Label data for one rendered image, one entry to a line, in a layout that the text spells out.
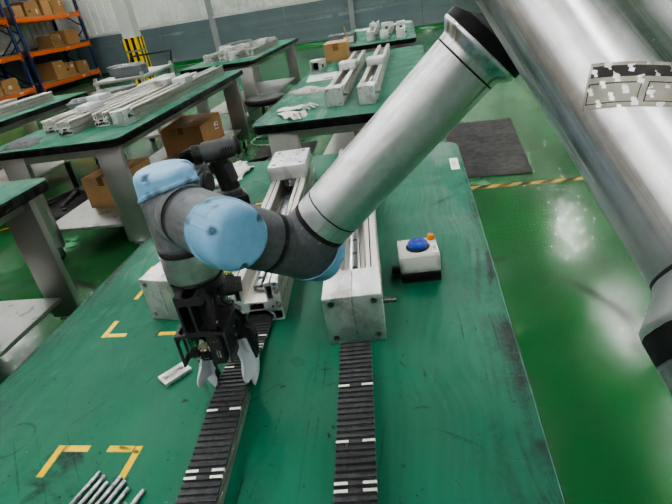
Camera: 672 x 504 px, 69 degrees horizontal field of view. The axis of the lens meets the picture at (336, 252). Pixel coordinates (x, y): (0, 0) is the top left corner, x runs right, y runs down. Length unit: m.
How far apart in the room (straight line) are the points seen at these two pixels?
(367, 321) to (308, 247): 0.28
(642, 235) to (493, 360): 0.57
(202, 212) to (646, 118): 0.39
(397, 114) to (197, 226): 0.24
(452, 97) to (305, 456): 0.49
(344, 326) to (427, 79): 0.46
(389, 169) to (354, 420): 0.34
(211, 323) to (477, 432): 0.38
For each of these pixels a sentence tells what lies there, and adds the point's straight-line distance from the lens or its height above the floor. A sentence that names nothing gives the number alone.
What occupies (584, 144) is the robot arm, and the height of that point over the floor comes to 1.23.
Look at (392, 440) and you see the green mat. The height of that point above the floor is 0.78.
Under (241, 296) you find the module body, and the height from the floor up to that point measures 0.84.
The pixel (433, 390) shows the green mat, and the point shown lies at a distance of 0.77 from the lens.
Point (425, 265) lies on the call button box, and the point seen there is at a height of 0.82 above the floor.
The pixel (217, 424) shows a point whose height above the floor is 0.81.
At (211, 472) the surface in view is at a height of 0.81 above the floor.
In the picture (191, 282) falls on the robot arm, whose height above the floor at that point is 1.02.
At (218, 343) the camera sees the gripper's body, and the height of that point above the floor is 0.93.
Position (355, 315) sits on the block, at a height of 0.84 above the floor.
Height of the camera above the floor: 1.32
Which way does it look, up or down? 28 degrees down
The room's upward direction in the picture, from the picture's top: 9 degrees counter-clockwise
